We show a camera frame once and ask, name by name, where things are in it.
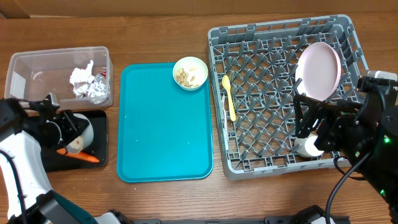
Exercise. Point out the clear plastic bin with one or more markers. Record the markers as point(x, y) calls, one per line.
point(33, 75)

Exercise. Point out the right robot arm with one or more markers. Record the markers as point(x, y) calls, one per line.
point(366, 134)

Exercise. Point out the white plate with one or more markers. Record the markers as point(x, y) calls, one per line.
point(319, 69)

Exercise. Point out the black tray bin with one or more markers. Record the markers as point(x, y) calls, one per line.
point(98, 148)

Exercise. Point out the white paper cup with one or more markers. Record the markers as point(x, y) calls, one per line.
point(305, 147)

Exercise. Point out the teal plastic tray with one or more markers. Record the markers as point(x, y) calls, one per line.
point(164, 132)

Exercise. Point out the white napkin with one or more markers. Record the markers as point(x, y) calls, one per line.
point(81, 80)

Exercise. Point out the white bowl with crumbs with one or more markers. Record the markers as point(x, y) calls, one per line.
point(84, 140)

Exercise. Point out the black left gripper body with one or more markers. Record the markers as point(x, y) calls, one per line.
point(52, 137)

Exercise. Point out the yellow plastic spoon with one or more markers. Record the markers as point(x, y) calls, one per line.
point(227, 86)

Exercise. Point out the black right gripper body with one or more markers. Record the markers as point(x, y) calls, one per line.
point(336, 134)

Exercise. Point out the white bowl with nuts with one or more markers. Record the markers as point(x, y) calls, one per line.
point(190, 73)

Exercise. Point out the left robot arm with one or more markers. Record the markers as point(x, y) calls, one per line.
point(31, 198)

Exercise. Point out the grey dishwasher rack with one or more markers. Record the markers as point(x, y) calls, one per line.
point(260, 60)

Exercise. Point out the white plastic fork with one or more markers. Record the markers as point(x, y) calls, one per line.
point(224, 112)

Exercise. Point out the orange carrot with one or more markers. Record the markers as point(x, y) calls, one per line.
point(81, 155)

